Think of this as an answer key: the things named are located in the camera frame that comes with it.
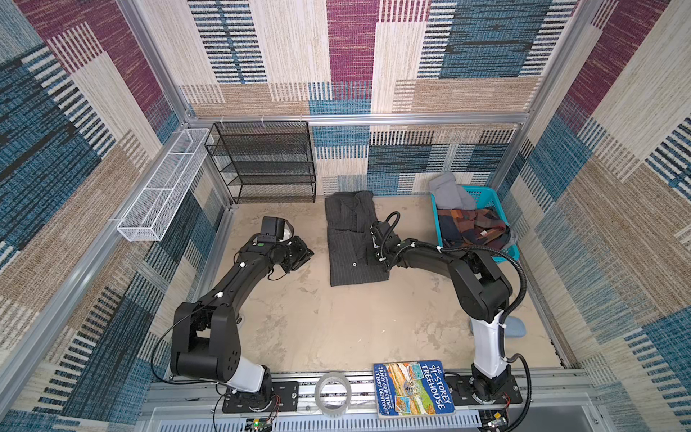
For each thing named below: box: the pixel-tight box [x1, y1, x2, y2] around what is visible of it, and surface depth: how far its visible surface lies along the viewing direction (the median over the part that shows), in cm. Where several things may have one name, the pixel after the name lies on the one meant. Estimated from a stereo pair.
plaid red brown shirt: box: [437, 207, 512, 250], surface depth 101 cm
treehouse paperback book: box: [373, 360, 457, 420], surface depth 74 cm
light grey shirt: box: [429, 172, 476, 210], surface depth 111 cm
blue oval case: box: [504, 315, 528, 339], surface depth 84 cm
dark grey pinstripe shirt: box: [324, 190, 390, 288], surface depth 102 cm
